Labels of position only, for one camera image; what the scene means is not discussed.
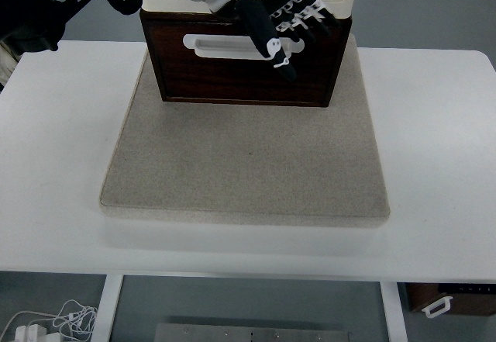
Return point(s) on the grey felt mat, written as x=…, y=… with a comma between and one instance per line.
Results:
x=244, y=163

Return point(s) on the black flat device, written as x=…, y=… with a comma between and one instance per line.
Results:
x=465, y=289

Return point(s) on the white charger plug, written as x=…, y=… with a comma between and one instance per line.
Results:
x=29, y=333

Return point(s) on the brown wooden box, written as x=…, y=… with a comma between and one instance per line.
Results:
x=472, y=303

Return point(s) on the dark brown wooden drawer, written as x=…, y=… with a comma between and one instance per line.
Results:
x=232, y=80

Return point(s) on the grey metal plate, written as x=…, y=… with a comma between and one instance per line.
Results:
x=252, y=334

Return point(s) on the white table leg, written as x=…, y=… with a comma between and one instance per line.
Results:
x=393, y=315
x=106, y=311

